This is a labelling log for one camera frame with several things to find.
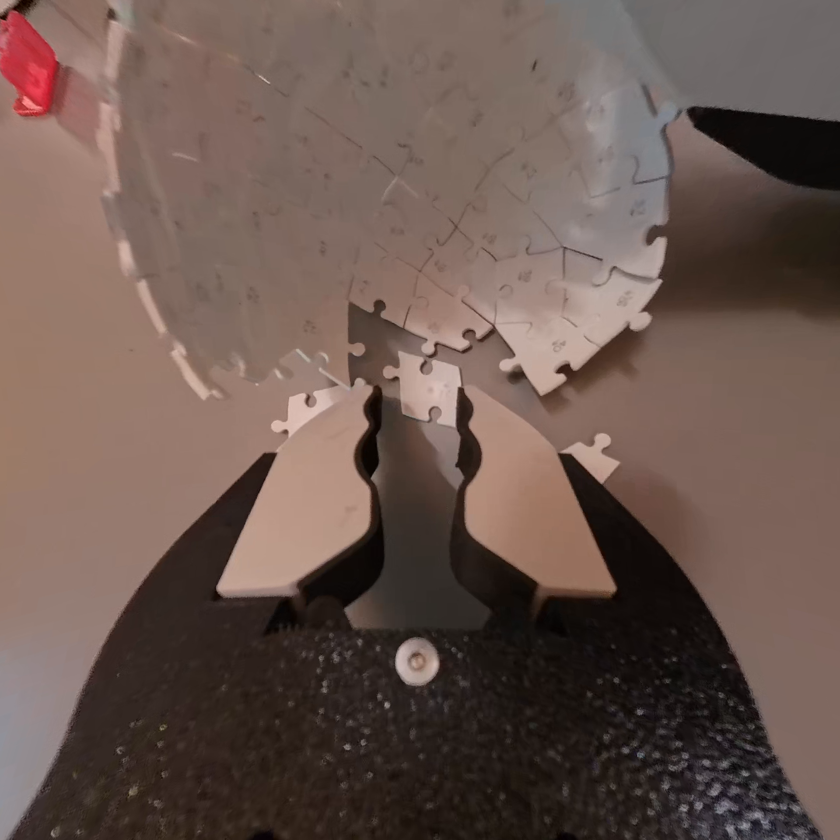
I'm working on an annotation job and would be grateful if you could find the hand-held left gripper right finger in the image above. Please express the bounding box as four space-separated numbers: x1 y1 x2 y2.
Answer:
450 386 619 614

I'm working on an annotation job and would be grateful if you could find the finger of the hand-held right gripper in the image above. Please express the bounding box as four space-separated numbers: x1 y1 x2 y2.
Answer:
617 0 840 193

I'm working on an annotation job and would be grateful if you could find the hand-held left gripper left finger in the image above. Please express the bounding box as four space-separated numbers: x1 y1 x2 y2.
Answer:
215 385 387 611

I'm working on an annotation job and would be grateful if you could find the white puzzle piece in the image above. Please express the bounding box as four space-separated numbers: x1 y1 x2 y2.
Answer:
561 433 621 485
271 384 358 454
382 351 465 429

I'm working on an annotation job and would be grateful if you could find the partly built puzzle ball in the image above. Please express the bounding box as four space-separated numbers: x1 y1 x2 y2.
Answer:
98 0 683 401

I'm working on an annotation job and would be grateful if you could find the red plastic object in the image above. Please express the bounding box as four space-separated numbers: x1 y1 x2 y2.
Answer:
0 12 60 118

